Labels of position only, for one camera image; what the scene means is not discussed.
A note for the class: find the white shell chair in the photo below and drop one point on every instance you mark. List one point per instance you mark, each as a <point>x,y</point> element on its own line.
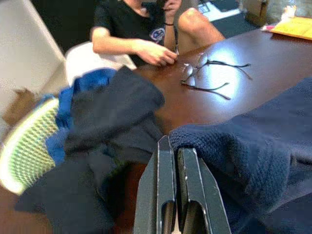
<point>80,58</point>

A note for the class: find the brown wooden table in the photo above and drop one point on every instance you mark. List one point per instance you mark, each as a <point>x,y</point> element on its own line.
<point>182,109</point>

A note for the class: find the crumpled clear plastic bag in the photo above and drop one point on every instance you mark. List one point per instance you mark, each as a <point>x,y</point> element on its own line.
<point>278,7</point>

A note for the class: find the white paper sheet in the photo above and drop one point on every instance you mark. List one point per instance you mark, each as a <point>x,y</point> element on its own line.
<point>219,13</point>

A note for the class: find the thin-framed eyeglasses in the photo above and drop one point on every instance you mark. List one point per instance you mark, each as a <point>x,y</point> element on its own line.
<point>189,70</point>

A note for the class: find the blue green patterned garment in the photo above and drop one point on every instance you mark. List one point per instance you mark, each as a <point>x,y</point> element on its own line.
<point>31,141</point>

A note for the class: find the person's right hand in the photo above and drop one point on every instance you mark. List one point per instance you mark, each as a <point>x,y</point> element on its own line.
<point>158,54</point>

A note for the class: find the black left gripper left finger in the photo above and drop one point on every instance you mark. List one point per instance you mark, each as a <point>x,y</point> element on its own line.
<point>153,195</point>

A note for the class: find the person's torso black shirt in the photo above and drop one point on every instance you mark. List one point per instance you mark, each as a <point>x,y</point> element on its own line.
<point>126,19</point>

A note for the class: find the brown cardboard flap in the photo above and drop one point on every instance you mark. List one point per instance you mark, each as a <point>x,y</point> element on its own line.
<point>22,107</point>

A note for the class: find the yellow envelope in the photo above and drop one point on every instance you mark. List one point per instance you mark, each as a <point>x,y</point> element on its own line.
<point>295,28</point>

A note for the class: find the pink marker pen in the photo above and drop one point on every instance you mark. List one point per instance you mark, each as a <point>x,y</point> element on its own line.
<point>267,28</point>

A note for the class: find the person's left hand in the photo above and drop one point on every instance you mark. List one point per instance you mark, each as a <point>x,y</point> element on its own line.
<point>175,5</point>

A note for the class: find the navy blue knit t-shirt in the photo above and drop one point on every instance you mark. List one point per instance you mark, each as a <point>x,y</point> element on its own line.
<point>256,146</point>

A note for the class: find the person's bare leg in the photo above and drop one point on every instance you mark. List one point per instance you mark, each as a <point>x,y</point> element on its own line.
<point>195,29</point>

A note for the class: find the brown cardboard box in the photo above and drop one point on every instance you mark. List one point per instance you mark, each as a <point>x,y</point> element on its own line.
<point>256,8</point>

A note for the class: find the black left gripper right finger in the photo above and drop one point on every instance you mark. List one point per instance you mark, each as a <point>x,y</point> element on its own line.
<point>200,195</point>

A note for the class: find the black cotton shirt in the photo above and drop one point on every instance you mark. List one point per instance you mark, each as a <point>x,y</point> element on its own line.
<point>109,109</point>

